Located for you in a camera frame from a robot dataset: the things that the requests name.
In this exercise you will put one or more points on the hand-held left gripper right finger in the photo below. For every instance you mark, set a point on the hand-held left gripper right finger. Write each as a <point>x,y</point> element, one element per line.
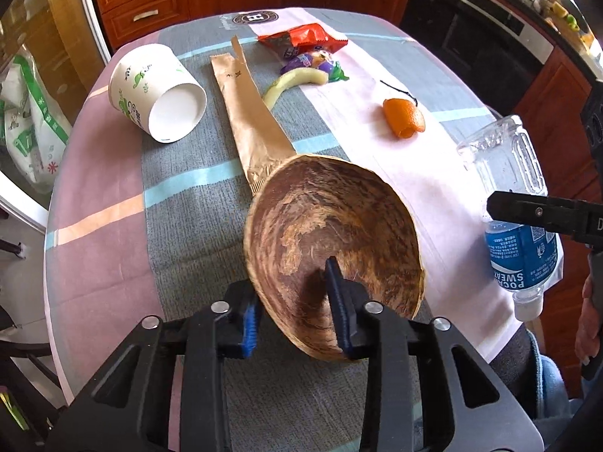
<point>337,301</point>

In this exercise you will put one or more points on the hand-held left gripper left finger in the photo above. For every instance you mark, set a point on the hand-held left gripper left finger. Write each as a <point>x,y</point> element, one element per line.
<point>249,325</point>

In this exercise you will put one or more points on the green white printed sack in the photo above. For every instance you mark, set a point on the green white printed sack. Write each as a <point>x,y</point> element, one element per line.
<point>33,141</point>

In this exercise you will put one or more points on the brown coconut shell bowl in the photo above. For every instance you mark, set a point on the brown coconut shell bowl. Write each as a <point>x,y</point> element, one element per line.
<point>329,216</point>

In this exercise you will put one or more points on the clear plastic bottle blue label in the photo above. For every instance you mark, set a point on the clear plastic bottle blue label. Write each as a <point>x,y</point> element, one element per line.
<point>518,259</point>

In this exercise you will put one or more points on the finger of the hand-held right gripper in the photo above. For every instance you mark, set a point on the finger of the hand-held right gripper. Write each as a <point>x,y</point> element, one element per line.
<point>532,212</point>
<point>594,127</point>

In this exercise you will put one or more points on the black built-in oven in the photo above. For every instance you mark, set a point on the black built-in oven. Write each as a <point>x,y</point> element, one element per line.
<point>461,42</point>

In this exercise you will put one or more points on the red snack packet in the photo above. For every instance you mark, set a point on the red snack packet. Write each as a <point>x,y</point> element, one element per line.
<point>301,37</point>

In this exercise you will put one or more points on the purple candy wrapper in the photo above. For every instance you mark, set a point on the purple candy wrapper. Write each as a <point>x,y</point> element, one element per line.
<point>301,62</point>

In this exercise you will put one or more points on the brown paper sleeve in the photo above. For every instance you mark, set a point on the brown paper sleeve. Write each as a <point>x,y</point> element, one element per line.
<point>245,117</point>

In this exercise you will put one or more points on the person's right hand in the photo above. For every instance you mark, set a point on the person's right hand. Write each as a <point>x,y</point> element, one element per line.
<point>591,320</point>

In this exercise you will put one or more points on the red-brown wooden kitchen cabinets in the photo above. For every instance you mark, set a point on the red-brown wooden kitchen cabinets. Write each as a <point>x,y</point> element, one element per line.
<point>141,0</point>

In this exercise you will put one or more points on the orange peel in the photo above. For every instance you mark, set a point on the orange peel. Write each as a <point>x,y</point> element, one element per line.
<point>400,117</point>

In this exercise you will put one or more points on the grey blue fabric chair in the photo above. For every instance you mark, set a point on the grey blue fabric chair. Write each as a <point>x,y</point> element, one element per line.
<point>551,376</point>

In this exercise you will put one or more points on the white green printed paper cup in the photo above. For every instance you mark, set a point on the white green printed paper cup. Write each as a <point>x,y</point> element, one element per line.
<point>141,84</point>

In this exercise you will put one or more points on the dark wooden chair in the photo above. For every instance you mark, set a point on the dark wooden chair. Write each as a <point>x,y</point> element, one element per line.
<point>28,351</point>

